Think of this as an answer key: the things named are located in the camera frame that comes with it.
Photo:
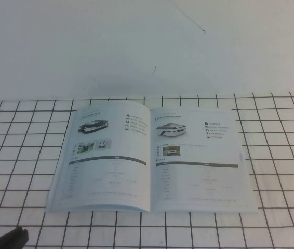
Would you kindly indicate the white black-grid tablecloth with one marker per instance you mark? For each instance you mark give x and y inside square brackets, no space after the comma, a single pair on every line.
[279,207]

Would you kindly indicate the white brochure book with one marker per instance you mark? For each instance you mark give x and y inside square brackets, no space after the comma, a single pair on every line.
[110,168]

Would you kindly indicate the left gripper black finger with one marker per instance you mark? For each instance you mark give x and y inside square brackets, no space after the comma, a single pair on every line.
[18,236]

